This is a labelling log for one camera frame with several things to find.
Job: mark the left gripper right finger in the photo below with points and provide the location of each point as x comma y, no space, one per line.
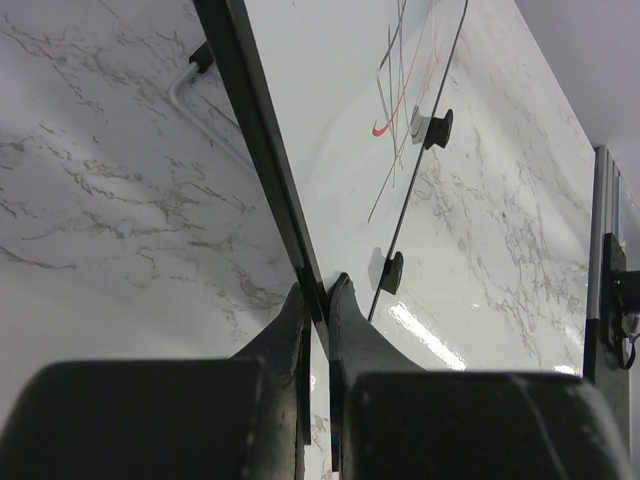
392,419

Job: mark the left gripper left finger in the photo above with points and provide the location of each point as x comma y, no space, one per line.
243,417

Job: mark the black framed whiteboard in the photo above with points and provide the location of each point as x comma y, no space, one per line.
335,101

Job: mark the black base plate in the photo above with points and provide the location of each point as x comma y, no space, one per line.
610,346

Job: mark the aluminium front rail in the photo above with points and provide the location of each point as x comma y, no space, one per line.
604,219

